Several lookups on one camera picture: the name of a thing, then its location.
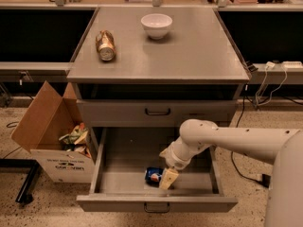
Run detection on open grey middle drawer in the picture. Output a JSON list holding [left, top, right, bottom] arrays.
[[77, 128, 238, 214]]

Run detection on blue pepsi can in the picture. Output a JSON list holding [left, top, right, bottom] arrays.
[[145, 167, 164, 184]]

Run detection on black metal stand leg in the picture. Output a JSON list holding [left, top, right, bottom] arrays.
[[0, 158, 41, 205]]

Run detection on gold crushed can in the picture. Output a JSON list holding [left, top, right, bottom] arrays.
[[96, 30, 116, 61]]

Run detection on white charger cables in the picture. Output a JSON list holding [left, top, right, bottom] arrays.
[[254, 61, 289, 109]]

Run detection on white ceramic bowl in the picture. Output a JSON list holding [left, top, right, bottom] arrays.
[[141, 13, 172, 40]]

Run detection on white power strip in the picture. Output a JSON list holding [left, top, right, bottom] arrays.
[[282, 61, 303, 69]]

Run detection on closed grey top drawer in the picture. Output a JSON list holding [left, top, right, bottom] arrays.
[[77, 99, 236, 127]]

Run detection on cardboard box with trash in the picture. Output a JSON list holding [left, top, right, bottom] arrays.
[[11, 81, 95, 183]]

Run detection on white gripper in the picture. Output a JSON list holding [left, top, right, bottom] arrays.
[[159, 137, 198, 190]]

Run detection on black power adapter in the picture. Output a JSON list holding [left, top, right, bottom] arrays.
[[261, 174, 271, 187]]

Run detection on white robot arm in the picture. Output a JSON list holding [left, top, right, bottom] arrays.
[[160, 119, 303, 227]]

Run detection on black power cable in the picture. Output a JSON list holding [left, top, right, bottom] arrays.
[[230, 95, 266, 184]]

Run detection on grey drawer cabinet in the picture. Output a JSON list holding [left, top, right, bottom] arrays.
[[66, 6, 251, 151]]

